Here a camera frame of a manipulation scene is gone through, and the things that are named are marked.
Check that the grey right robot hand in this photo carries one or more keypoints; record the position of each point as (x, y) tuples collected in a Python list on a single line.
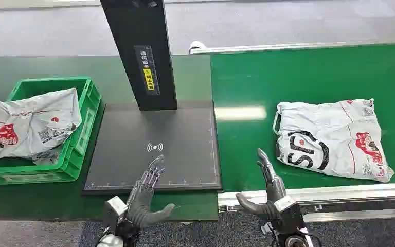
[(273, 191)]

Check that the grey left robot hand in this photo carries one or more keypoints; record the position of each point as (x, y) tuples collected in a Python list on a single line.
[(142, 201)]

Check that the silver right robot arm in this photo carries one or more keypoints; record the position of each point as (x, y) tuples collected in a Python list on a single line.
[(291, 225)]

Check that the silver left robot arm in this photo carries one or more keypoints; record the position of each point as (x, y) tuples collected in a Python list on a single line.
[(121, 230)]

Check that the white parcel bag black letters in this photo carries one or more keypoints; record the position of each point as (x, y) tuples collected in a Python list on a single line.
[(333, 139)]

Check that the green plastic crate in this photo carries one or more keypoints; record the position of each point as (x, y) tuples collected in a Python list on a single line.
[(70, 146)]

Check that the green conveyor belt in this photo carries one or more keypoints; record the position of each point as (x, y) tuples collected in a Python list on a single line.
[(306, 78)]

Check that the white parcel bag red print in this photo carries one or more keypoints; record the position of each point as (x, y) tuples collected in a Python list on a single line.
[(27, 122)]

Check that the black scanner column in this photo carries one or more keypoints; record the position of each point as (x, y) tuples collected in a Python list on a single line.
[(139, 51)]

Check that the white roller end cap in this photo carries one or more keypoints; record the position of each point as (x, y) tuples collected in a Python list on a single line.
[(196, 46)]

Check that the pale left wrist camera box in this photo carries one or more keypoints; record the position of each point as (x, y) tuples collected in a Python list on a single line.
[(113, 211)]

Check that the black scanner base plate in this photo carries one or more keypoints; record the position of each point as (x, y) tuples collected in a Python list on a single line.
[(156, 150)]

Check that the silver conveyor frame rail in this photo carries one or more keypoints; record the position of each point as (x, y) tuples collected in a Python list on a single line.
[(337, 196)]

